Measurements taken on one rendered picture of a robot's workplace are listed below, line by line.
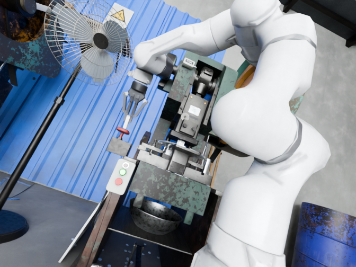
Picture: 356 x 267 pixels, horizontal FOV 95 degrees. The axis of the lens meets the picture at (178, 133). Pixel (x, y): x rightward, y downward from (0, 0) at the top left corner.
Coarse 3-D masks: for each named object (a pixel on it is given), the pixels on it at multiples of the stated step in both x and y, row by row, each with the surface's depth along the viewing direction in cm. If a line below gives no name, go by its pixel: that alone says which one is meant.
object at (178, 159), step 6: (174, 144) 81; (174, 150) 90; (180, 150) 88; (186, 150) 80; (192, 150) 80; (174, 156) 90; (180, 156) 90; (186, 156) 91; (192, 156) 93; (174, 162) 89; (180, 162) 90; (186, 162) 90; (168, 168) 88; (174, 168) 89; (180, 168) 89; (180, 174) 89
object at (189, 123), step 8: (192, 96) 108; (192, 104) 107; (200, 104) 108; (184, 112) 105; (192, 112) 106; (200, 112) 107; (184, 120) 101; (192, 120) 105; (200, 120) 106; (176, 128) 102; (184, 128) 100; (192, 128) 100; (192, 136) 102
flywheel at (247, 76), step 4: (248, 68) 135; (252, 68) 131; (244, 72) 141; (248, 72) 136; (252, 72) 133; (240, 76) 147; (244, 76) 140; (248, 76) 138; (252, 76) 131; (240, 80) 144; (244, 80) 142; (248, 80) 135; (236, 84) 148; (240, 84) 146; (244, 84) 140; (236, 88) 149; (220, 140) 133
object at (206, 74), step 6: (204, 66) 119; (204, 72) 112; (210, 72) 112; (204, 78) 113; (210, 78) 114; (198, 84) 114; (204, 84) 115; (192, 90) 117; (198, 90) 114; (204, 90) 115; (204, 96) 118
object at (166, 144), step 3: (159, 141) 92; (162, 141) 88; (165, 141) 86; (168, 141) 85; (162, 144) 98; (165, 144) 94; (168, 144) 89; (171, 144) 86; (168, 147) 102; (195, 156) 97; (198, 156) 93; (201, 156) 89
